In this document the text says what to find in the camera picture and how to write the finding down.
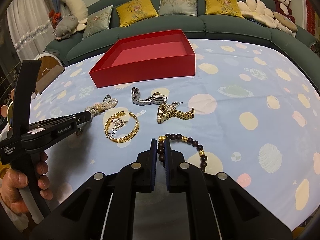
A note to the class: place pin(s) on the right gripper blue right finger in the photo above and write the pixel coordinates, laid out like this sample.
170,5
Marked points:
181,176

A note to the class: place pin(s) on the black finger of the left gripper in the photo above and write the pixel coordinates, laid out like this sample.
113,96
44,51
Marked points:
82,117

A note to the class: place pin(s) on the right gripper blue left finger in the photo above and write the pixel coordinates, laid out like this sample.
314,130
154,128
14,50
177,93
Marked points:
140,176

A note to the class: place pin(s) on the gold wristwatch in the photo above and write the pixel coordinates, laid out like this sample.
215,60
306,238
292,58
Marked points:
165,112

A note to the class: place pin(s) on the silver link wristwatch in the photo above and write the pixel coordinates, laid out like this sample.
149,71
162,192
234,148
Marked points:
155,99

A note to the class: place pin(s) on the person's left hand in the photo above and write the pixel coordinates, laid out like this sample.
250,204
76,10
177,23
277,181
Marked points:
14,180

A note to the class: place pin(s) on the grey pig plush toy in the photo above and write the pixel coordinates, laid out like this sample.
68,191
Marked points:
66,27

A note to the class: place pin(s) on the planet print blue tablecloth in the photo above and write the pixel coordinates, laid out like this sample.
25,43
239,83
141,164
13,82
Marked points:
256,116

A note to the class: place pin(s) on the left grey floral cushion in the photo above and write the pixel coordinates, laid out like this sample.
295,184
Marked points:
98,21

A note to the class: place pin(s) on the grey floral cushion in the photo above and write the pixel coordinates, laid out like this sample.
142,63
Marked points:
98,21
178,7

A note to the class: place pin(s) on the red cardboard tray box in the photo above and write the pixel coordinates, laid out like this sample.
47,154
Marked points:
157,55

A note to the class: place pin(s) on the white sheer curtain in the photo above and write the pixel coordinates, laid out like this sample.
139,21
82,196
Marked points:
29,26

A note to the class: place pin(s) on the left yellow floral cushion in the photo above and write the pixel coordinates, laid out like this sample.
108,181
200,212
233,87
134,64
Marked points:
134,11

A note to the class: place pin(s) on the yellow floral cushion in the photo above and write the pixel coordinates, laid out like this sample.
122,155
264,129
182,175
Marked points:
223,7
134,11

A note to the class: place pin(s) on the middle grey floral cushion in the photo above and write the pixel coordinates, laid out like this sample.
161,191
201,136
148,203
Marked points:
178,7

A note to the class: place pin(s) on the dark green curved sofa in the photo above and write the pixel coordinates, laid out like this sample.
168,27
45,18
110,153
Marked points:
213,27

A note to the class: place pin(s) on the right yellow floral cushion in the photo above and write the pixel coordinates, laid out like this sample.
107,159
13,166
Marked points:
223,7

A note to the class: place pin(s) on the cream flower shaped cushion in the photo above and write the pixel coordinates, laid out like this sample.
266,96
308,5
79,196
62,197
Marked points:
257,10

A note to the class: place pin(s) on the brown mushroom plush cushion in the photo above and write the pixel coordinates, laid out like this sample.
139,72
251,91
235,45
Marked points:
285,23

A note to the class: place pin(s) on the red monkey plush toy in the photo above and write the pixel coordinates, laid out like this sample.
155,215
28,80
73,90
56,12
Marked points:
283,7

